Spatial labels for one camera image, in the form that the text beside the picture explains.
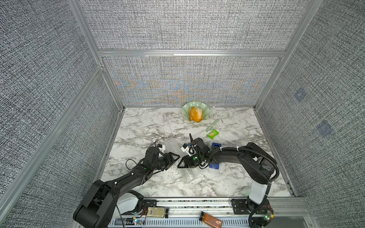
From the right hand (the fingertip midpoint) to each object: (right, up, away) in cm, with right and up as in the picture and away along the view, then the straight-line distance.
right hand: (179, 164), depth 84 cm
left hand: (+1, +4, -2) cm, 5 cm away
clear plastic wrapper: (+25, +23, +25) cm, 42 cm away
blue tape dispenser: (+21, -1, -1) cm, 21 cm away
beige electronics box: (-11, -18, -16) cm, 27 cm away
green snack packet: (+24, +16, +18) cm, 34 cm away
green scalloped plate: (+20, +35, +29) cm, 50 cm away
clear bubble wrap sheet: (+5, -4, -6) cm, 9 cm away
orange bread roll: (+11, +31, +19) cm, 38 cm away
